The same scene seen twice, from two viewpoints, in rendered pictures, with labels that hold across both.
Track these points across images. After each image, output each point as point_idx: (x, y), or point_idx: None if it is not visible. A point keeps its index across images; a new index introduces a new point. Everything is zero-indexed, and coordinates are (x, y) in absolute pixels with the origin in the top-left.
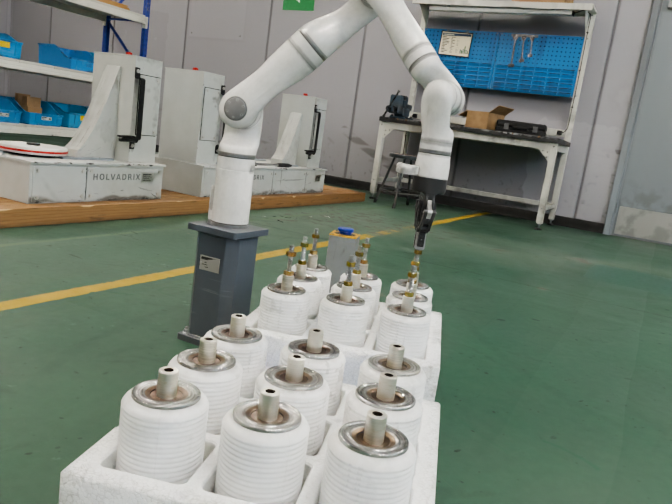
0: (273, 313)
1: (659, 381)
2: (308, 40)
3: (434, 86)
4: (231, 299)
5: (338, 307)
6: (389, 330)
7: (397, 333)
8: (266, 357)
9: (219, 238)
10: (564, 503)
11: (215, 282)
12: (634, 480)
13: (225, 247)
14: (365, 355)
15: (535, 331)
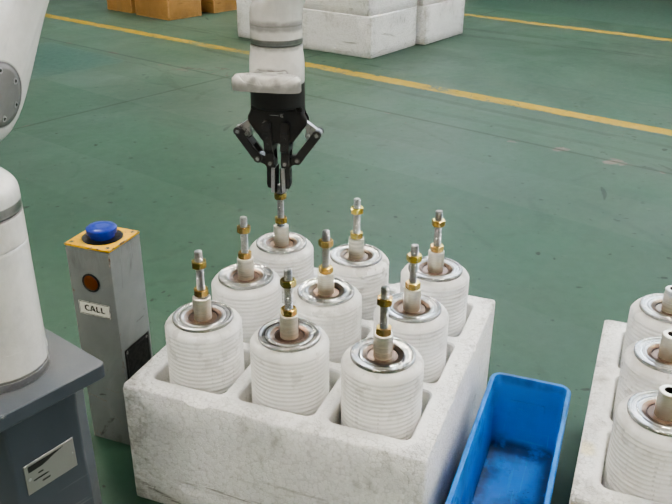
0: (418, 395)
1: (246, 195)
2: None
3: None
4: (98, 484)
5: (444, 319)
6: (458, 302)
7: (465, 298)
8: (440, 452)
9: (60, 401)
10: (538, 330)
11: (76, 484)
12: (479, 280)
13: (76, 406)
14: (476, 346)
15: (72, 221)
